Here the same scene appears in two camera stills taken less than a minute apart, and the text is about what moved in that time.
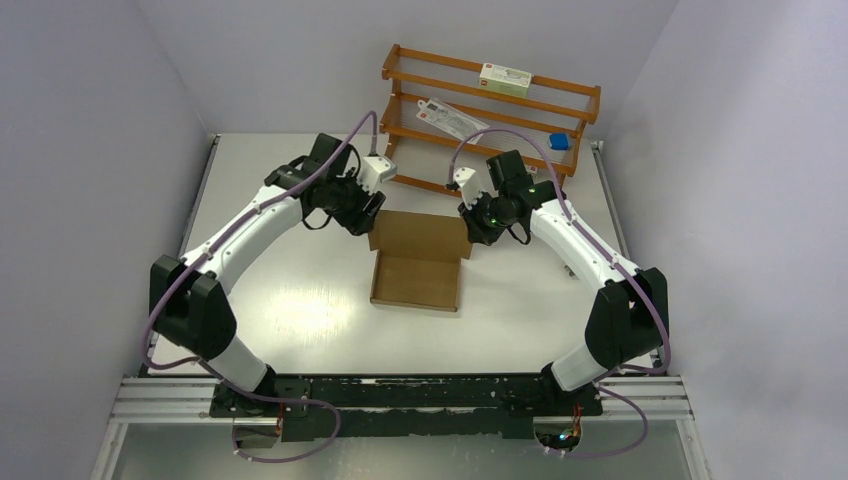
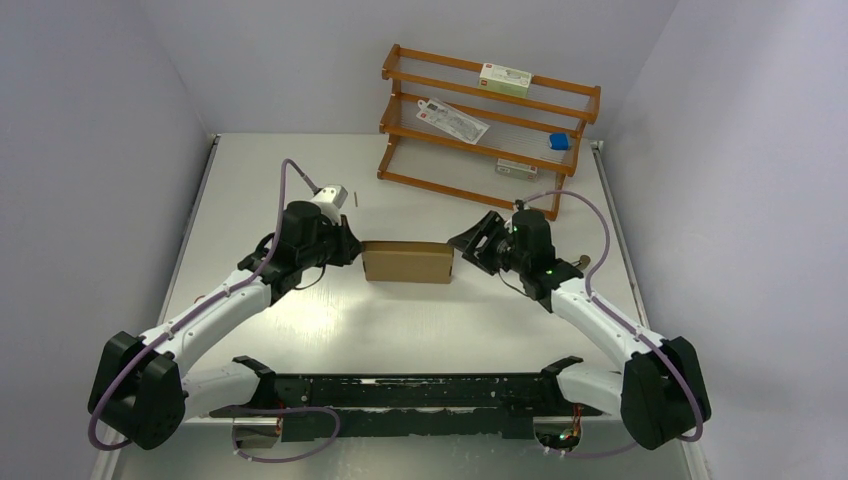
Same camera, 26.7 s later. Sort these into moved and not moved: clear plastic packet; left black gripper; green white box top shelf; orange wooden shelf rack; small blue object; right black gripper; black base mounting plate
Moved: right black gripper; left black gripper
Not moved: clear plastic packet; green white box top shelf; orange wooden shelf rack; small blue object; black base mounting plate
